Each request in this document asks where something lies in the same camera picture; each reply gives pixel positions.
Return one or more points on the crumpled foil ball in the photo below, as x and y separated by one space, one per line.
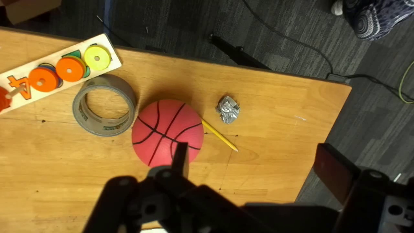
227 109

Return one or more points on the black table leg bracket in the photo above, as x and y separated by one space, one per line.
235 54

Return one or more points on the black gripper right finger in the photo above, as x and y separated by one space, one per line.
370 201

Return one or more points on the pink toy basketball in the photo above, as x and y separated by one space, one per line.
160 126

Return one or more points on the grey duct tape roll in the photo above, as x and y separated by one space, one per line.
104 107

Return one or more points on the yellow pencil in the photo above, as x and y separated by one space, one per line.
219 136

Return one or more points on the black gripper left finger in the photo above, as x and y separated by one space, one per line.
165 196

